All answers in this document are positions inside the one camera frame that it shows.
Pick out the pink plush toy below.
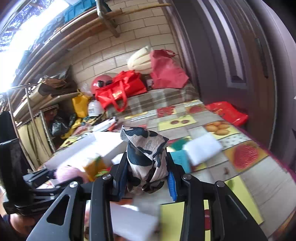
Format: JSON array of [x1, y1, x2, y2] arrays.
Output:
[[55, 165, 89, 183]]

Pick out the yellow snack packet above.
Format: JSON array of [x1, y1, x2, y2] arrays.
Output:
[[83, 156, 110, 182]]

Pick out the white foam sheet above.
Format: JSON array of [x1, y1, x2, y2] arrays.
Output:
[[183, 133, 223, 166]]

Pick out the teal tissue pack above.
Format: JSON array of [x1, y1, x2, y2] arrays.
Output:
[[171, 150, 191, 173]]

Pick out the cow print cloth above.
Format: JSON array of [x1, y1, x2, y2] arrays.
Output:
[[120, 126, 169, 195]]

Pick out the person left hand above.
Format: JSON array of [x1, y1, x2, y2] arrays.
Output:
[[10, 213, 41, 239]]

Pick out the white foam block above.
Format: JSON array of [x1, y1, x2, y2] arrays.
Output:
[[110, 202, 159, 240]]

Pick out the black plastic bag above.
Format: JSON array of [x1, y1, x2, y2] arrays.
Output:
[[49, 113, 76, 137]]

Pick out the fruit pattern tablecloth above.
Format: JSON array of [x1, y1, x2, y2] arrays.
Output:
[[115, 100, 295, 240]]

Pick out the white shallow box tray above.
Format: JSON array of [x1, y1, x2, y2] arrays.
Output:
[[44, 132, 127, 171]]

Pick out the metal storage shelf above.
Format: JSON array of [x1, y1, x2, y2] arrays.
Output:
[[5, 83, 78, 170]]

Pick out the yellow shopping bag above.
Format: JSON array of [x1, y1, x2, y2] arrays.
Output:
[[72, 94, 90, 118]]

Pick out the red plastic bag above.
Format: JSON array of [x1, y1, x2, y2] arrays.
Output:
[[205, 101, 248, 126]]

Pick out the red helmet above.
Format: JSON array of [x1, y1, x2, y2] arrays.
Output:
[[91, 74, 113, 94]]

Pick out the plaid covered bench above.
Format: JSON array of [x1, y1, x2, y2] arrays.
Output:
[[106, 83, 199, 118]]

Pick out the red tote bag gold print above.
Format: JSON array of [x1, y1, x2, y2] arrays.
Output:
[[94, 70, 147, 112]]

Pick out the dark red fabric bag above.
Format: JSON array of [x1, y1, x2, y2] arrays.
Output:
[[150, 49, 189, 89]]

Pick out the dark wooden door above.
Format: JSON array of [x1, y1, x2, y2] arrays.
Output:
[[168, 1, 295, 165]]

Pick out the cream foam stack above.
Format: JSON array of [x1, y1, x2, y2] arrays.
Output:
[[127, 46, 152, 74]]

